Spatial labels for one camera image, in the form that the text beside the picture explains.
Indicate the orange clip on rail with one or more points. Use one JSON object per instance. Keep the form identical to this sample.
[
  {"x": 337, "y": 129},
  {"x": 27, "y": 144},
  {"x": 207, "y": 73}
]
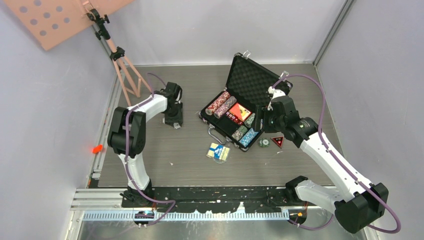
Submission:
[{"x": 97, "y": 149}]

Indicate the dark green chip pile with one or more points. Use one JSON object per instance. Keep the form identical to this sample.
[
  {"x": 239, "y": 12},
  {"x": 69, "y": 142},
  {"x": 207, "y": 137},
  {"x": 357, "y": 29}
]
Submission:
[{"x": 264, "y": 143}]

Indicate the red playing card deck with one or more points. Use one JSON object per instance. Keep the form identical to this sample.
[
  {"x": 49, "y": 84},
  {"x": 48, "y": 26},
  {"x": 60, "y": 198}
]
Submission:
[{"x": 239, "y": 111}]

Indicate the light blue chip stack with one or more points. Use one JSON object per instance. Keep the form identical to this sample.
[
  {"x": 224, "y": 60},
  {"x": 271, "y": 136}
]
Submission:
[{"x": 248, "y": 137}]

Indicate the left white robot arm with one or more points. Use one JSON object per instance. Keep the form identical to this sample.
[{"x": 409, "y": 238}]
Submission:
[{"x": 128, "y": 136}]

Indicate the black poker chip case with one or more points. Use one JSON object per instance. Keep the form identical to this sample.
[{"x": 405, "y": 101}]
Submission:
[{"x": 248, "y": 82}]

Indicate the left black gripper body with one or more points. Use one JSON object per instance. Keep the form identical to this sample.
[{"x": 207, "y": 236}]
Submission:
[{"x": 175, "y": 115}]

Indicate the blue playing card deck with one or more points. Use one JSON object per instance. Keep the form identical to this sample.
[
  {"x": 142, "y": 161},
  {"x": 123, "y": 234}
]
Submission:
[{"x": 219, "y": 153}]

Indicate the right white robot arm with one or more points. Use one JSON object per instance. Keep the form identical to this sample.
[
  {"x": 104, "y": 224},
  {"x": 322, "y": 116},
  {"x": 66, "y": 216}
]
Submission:
[{"x": 355, "y": 202}]

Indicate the grey camo chip stack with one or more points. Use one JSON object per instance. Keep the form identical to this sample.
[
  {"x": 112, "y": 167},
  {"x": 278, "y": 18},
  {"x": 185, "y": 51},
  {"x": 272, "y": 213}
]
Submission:
[{"x": 239, "y": 133}]

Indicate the red triangle all-in button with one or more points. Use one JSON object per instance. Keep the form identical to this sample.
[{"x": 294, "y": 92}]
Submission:
[{"x": 278, "y": 141}]

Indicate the red poker chip stack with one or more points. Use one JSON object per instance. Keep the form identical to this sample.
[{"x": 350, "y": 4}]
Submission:
[{"x": 217, "y": 103}]

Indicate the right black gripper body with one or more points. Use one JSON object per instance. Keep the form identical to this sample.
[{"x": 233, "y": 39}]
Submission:
[{"x": 272, "y": 124}]

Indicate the green poker chip stack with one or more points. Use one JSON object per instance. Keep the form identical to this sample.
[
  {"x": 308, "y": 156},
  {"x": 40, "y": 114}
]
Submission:
[{"x": 249, "y": 121}]

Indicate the pink music stand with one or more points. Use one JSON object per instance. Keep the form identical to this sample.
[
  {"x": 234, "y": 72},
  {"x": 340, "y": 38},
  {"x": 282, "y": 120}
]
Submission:
[{"x": 52, "y": 22}]

